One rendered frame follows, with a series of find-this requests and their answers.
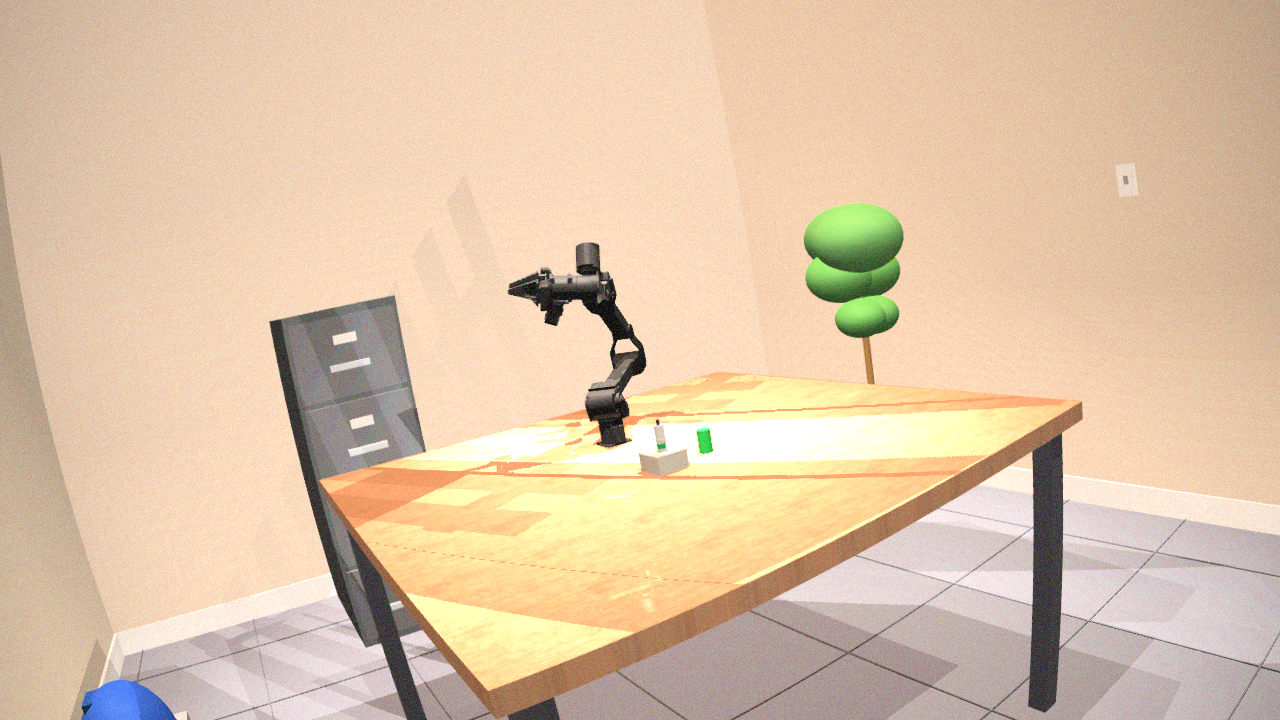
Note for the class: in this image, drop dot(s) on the white block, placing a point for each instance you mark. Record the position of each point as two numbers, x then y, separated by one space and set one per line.
662 463

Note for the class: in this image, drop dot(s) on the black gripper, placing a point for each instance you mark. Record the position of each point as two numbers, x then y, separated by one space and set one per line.
542 288

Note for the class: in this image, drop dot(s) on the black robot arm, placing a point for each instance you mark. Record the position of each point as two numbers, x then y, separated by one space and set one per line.
604 401

